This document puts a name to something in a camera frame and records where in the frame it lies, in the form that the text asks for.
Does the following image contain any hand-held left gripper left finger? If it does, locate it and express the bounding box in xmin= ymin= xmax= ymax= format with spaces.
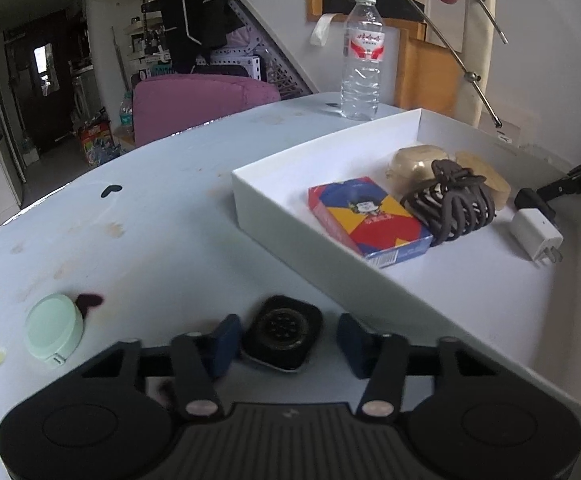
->
xmin=80 ymin=314 xmax=244 ymax=422

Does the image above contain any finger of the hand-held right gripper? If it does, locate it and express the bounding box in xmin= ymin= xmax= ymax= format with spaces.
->
xmin=513 ymin=149 xmax=581 ymax=224

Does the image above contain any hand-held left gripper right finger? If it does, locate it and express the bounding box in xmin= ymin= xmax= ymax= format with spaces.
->
xmin=337 ymin=312 xmax=501 ymax=418

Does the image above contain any white charger plug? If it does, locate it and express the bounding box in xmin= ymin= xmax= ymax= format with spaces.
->
xmin=509 ymin=209 xmax=565 ymax=266

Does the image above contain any oval wooden case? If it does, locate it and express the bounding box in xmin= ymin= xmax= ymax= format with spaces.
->
xmin=455 ymin=150 xmax=512 ymax=209

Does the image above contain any black smartwatch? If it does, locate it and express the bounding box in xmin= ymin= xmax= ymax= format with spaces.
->
xmin=240 ymin=295 xmax=324 ymax=373

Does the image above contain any brown hair claw clip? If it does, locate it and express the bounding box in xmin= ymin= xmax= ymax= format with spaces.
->
xmin=400 ymin=158 xmax=497 ymax=247

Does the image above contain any white cardboard box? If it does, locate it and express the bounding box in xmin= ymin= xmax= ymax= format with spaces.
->
xmin=231 ymin=107 xmax=581 ymax=417

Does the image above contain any beige earbuds case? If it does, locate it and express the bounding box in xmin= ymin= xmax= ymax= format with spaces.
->
xmin=385 ymin=144 xmax=443 ymax=193

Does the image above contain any blue playing card box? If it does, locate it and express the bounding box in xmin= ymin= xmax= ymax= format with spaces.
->
xmin=307 ymin=176 xmax=433 ymax=268

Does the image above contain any mint green round case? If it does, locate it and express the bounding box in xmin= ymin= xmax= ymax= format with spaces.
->
xmin=24 ymin=294 xmax=86 ymax=368

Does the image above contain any clear water bottle red label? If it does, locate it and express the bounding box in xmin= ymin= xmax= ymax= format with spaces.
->
xmin=340 ymin=0 xmax=386 ymax=122

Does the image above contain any colourful box on floor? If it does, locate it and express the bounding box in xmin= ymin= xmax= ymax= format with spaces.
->
xmin=79 ymin=119 xmax=122 ymax=167

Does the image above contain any pink chair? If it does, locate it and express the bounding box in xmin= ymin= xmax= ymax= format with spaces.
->
xmin=134 ymin=74 xmax=281 ymax=147

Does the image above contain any small water bottle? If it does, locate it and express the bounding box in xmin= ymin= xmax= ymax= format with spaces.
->
xmin=119 ymin=92 xmax=136 ymax=133

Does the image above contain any beige tape strip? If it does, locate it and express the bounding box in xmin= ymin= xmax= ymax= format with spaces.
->
xmin=309 ymin=12 xmax=339 ymax=47

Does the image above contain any purple perforated metal rack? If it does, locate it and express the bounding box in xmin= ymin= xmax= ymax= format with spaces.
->
xmin=193 ymin=0 xmax=313 ymax=102

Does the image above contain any black jacket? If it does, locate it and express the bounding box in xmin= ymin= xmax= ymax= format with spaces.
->
xmin=158 ymin=0 xmax=244 ymax=77

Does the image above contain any metal rod frame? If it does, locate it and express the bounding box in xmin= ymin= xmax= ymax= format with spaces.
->
xmin=367 ymin=0 xmax=511 ymax=128

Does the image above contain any cluttered wall shelf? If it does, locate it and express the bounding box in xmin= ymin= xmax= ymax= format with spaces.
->
xmin=123 ymin=10 xmax=174 ymax=78

